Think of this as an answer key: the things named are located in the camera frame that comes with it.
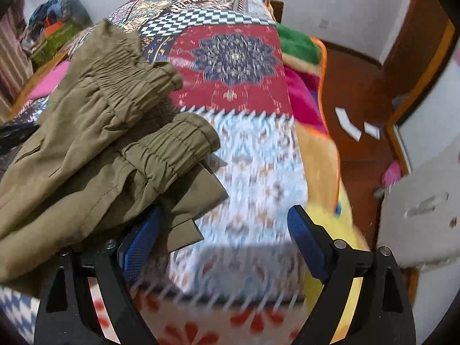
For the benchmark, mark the striped maroon curtain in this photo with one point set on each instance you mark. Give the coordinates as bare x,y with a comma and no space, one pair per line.
16,68

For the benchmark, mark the wooden lap desk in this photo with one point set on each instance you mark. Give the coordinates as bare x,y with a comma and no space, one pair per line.
34,80

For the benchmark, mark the colourful fleece blanket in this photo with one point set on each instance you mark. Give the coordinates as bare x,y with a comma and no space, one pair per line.
336,256

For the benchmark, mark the brown wooden door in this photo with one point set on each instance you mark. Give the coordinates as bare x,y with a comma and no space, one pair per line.
418,57

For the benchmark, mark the white paper on floor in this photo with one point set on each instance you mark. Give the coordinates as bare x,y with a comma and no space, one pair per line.
346,124
371,130

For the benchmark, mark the olive khaki pants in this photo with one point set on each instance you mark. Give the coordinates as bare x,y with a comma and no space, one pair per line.
109,145

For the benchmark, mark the pile of clothes and bags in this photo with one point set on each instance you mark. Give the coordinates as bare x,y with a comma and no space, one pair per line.
50,27

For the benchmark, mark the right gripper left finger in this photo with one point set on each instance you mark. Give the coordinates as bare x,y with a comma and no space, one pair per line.
86,299

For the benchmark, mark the pink slipper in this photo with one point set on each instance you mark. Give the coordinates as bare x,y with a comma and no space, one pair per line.
392,174

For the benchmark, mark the folded pink cloth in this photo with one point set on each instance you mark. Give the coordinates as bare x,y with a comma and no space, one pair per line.
50,81

